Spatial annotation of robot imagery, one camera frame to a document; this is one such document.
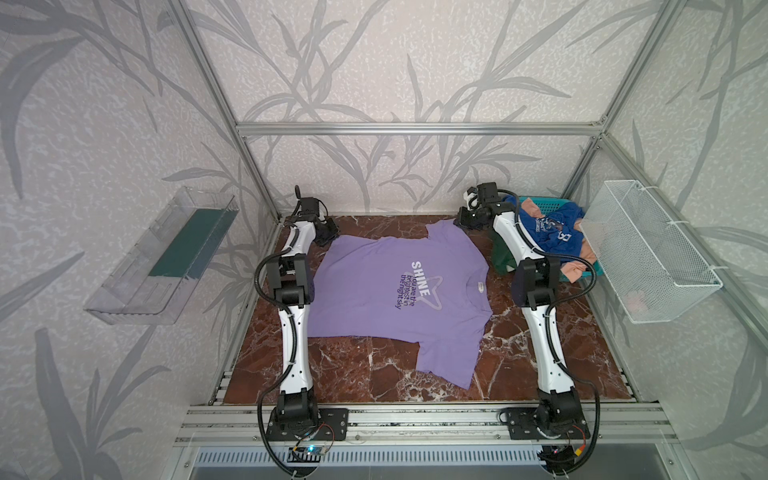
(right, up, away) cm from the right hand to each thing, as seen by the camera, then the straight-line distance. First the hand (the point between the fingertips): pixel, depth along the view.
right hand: (456, 212), depth 109 cm
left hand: (-43, -3, +4) cm, 44 cm away
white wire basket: (+34, -17, -45) cm, 59 cm away
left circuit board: (-43, -63, -37) cm, 85 cm away
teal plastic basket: (+37, +3, +6) cm, 37 cm away
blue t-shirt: (+34, -7, -6) cm, 35 cm away
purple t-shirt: (-10, -26, -10) cm, 30 cm away
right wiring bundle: (+19, -64, -37) cm, 76 cm away
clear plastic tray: (-74, -19, -43) cm, 88 cm away
